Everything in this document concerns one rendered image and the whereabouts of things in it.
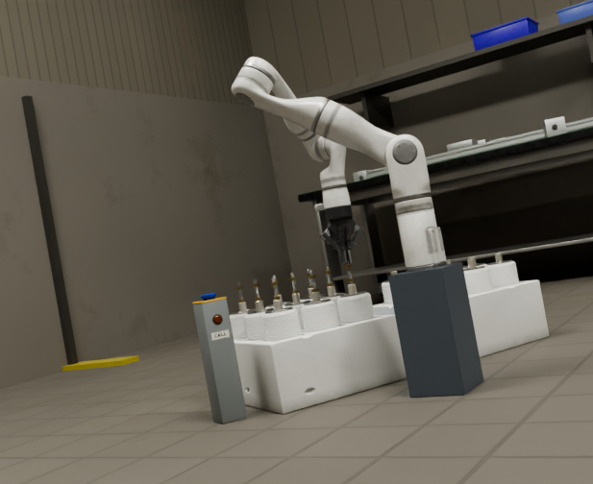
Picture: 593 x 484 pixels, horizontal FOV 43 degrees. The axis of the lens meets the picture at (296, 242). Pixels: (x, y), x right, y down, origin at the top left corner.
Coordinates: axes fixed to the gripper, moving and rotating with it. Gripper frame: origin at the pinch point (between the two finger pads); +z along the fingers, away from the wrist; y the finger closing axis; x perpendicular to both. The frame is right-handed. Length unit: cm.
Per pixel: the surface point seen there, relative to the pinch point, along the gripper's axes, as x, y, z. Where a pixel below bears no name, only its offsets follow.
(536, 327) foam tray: 3, 59, 32
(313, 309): -5.7, -14.0, 12.3
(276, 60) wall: 358, 113, -158
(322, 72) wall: 328, 137, -138
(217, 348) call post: -6.1, -41.4, 17.2
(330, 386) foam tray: -10.2, -14.7, 32.4
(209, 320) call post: -6.3, -42.4, 9.8
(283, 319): -8.5, -23.7, 13.1
